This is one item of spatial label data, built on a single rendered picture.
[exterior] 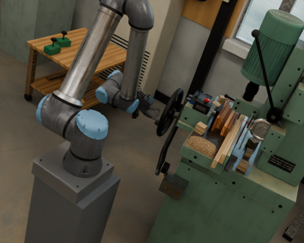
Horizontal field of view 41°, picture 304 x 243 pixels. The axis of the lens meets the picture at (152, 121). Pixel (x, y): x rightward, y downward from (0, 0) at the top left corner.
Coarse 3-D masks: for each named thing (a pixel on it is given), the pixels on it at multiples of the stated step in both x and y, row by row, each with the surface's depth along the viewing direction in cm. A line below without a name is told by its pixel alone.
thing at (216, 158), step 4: (240, 116) 210; (236, 124) 202; (232, 128) 197; (228, 132) 193; (232, 132) 194; (228, 136) 190; (224, 140) 187; (228, 140) 187; (224, 144) 184; (220, 148) 180; (220, 152) 178; (216, 156) 174; (220, 156) 175; (216, 160) 172; (212, 164) 173; (216, 164) 172
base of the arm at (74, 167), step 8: (72, 152) 183; (64, 160) 188; (72, 160) 183; (80, 160) 182; (88, 160) 182; (96, 160) 185; (72, 168) 184; (80, 168) 183; (88, 168) 184; (96, 168) 187; (80, 176) 185; (88, 176) 186
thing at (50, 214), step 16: (112, 176) 204; (32, 192) 197; (48, 192) 190; (96, 192) 192; (112, 192) 205; (32, 208) 202; (48, 208) 194; (64, 208) 188; (80, 208) 182; (96, 208) 196; (32, 224) 207; (48, 224) 199; (64, 224) 192; (80, 224) 188; (96, 224) 208; (32, 240) 212; (48, 240) 205; (64, 240) 197; (80, 240) 200; (96, 240) 223
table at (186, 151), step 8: (224, 104) 225; (232, 104) 227; (184, 128) 202; (192, 128) 201; (208, 128) 199; (216, 128) 201; (200, 136) 191; (208, 136) 193; (216, 136) 195; (184, 144) 182; (216, 144) 189; (184, 152) 183; (192, 152) 181; (200, 152) 180; (216, 152) 184; (192, 160) 183; (200, 160) 181; (208, 160) 180; (208, 168) 182; (216, 168) 180
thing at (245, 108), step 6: (240, 96) 199; (234, 102) 198; (240, 102) 196; (246, 102) 196; (252, 102) 197; (258, 102) 199; (234, 108) 199; (240, 108) 198; (246, 108) 197; (252, 108) 195; (258, 108) 194; (246, 114) 198; (258, 114) 195
